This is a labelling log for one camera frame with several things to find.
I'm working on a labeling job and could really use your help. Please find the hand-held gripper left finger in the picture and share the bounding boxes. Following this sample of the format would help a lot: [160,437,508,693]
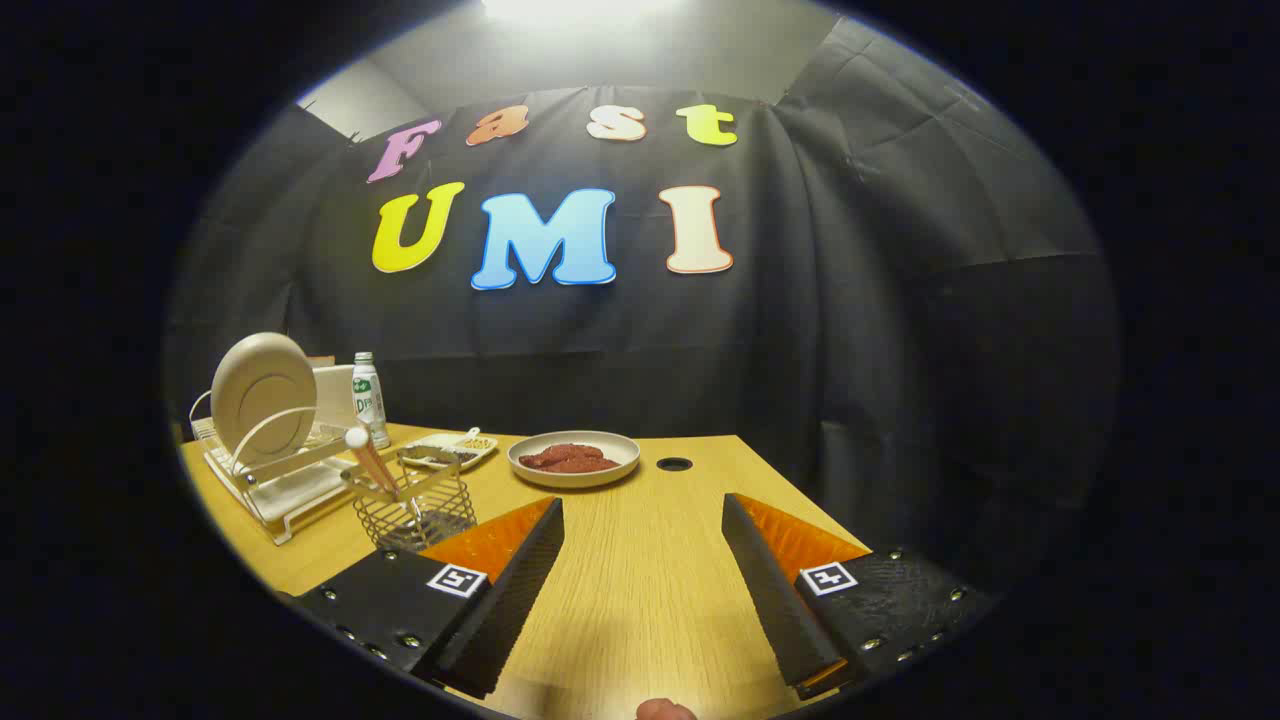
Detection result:
[290,497,566,701]

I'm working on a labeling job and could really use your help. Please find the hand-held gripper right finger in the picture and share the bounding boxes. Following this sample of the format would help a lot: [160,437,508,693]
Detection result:
[722,493,1001,700]

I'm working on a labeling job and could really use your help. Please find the metal wire basket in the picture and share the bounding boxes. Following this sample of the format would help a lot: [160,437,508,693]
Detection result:
[343,447,478,554]

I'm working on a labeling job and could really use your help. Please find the wooden handle spoon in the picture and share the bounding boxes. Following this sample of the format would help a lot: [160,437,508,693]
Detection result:
[344,427,401,501]

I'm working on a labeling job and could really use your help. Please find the white wire dish rack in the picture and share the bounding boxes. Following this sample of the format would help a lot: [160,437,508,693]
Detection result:
[190,390,376,546]

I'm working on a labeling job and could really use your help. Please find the beige round plate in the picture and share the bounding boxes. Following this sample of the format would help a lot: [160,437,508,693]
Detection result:
[210,332,318,466]

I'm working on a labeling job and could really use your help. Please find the white divided bean dish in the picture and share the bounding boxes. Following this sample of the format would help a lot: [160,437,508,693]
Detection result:
[400,428,498,471]

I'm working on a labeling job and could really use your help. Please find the beige plate with meat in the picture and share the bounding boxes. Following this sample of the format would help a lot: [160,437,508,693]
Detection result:
[507,431,641,489]

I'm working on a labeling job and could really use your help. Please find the raw red meat slices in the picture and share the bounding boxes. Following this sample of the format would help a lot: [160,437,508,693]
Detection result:
[518,444,621,473]

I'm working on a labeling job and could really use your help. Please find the clear bottle green label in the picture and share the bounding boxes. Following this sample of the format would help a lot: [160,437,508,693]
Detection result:
[351,351,391,450]

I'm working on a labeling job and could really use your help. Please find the black backdrop cloth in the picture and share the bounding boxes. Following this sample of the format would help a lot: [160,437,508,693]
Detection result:
[165,18,1121,601]

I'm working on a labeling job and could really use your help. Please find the white toaster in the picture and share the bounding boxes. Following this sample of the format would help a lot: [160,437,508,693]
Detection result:
[312,363,359,426]

